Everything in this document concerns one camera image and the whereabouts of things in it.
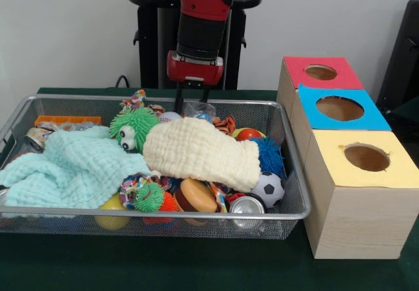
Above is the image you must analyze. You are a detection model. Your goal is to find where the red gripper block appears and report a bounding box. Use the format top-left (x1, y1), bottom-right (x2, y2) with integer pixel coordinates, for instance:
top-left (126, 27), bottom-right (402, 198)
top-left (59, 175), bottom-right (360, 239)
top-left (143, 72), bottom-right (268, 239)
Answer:
top-left (166, 50), bottom-right (225, 114)

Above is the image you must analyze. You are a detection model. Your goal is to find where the crushed clear plastic bottle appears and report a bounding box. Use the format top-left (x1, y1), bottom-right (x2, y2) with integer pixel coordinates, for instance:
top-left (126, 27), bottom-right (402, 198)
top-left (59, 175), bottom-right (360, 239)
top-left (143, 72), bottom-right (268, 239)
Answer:
top-left (182, 102), bottom-right (217, 122)

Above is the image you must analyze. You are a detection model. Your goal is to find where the cream waffle cloth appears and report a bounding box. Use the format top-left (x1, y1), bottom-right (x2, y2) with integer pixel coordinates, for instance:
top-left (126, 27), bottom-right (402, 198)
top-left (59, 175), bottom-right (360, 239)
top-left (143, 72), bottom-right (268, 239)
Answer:
top-left (143, 116), bottom-right (262, 193)

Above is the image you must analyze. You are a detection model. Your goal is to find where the shallow metal mesh bin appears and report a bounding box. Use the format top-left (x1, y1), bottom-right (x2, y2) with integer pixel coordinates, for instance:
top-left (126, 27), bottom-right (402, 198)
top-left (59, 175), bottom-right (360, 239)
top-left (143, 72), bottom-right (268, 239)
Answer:
top-left (0, 94), bottom-right (312, 241)

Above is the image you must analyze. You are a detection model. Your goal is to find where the wooden box with three holes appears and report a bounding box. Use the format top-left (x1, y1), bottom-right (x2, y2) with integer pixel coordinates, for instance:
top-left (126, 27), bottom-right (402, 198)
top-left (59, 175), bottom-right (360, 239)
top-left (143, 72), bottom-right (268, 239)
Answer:
top-left (276, 55), bottom-right (419, 260)

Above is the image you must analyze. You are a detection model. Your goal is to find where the white baseball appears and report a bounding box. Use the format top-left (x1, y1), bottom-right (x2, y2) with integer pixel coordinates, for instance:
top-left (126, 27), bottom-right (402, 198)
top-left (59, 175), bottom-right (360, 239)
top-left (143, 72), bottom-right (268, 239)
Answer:
top-left (159, 111), bottom-right (183, 124)

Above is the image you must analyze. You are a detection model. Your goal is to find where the large green spiky eyed toy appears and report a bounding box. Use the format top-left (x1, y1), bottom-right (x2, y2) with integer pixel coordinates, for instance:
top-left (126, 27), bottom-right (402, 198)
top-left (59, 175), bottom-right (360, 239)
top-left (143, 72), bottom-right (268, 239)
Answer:
top-left (109, 107), bottom-right (161, 151)

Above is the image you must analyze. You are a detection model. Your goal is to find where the blue spiky ball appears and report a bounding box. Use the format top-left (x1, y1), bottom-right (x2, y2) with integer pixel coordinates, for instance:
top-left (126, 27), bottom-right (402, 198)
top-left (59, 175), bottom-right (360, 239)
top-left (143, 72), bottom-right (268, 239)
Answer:
top-left (251, 136), bottom-right (285, 177)

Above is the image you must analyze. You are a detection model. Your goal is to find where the small green spiky toy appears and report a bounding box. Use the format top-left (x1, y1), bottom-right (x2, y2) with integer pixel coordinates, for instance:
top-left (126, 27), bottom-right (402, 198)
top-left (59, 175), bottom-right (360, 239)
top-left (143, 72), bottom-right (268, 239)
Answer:
top-left (133, 182), bottom-right (164, 213)

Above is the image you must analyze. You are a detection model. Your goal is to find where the silver drink can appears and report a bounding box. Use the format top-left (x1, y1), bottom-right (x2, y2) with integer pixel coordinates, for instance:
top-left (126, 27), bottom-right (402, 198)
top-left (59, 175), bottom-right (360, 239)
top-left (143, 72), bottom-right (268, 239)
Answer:
top-left (228, 194), bottom-right (266, 214)

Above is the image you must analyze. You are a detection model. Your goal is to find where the black white soccer ball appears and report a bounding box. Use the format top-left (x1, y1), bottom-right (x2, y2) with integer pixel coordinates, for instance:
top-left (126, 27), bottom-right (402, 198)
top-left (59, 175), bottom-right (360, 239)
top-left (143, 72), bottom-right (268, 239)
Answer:
top-left (251, 171), bottom-right (285, 209)

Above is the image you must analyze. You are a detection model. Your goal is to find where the orange plastic block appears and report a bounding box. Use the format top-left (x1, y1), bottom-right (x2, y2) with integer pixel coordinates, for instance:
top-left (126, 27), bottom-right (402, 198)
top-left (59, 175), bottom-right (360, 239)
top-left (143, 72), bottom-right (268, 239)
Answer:
top-left (34, 115), bottom-right (102, 129)

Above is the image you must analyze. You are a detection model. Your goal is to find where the mint green waffle cloth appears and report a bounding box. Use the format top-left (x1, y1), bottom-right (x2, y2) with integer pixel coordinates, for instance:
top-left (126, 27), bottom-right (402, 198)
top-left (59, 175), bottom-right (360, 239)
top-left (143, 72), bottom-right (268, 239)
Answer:
top-left (0, 126), bottom-right (155, 209)

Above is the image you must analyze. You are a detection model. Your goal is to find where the dark green tablecloth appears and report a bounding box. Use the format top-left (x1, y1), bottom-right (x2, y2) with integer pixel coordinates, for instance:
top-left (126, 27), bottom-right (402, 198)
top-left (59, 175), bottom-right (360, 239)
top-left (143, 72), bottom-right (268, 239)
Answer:
top-left (0, 87), bottom-right (419, 291)

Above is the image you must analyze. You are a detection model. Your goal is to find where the black stand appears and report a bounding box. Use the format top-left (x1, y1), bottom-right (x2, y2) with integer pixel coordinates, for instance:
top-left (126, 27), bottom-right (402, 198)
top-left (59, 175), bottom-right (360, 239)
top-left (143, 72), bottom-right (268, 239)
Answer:
top-left (376, 0), bottom-right (419, 109)

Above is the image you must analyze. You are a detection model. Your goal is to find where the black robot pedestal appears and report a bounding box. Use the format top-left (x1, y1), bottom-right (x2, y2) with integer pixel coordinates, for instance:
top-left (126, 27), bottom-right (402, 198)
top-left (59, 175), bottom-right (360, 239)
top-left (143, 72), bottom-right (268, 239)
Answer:
top-left (126, 0), bottom-right (263, 91)

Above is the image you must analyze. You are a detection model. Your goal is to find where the black cable behind table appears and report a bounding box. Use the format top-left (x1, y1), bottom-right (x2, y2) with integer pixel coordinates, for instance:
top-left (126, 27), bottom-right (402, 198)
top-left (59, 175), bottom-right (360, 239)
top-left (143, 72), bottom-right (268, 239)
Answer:
top-left (115, 74), bottom-right (132, 89)

